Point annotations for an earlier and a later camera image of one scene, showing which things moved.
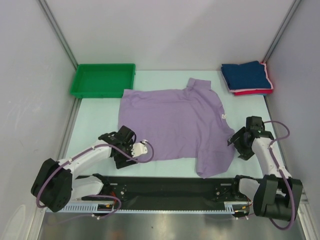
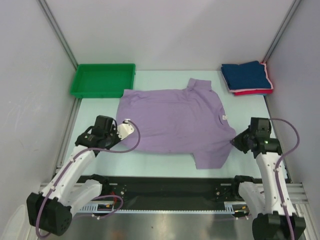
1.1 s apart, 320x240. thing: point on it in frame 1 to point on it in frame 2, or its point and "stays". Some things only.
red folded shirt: [255, 92] stays
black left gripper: [122, 162] to [114, 130]
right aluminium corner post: [281, 32] stays
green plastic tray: [108, 80] stays
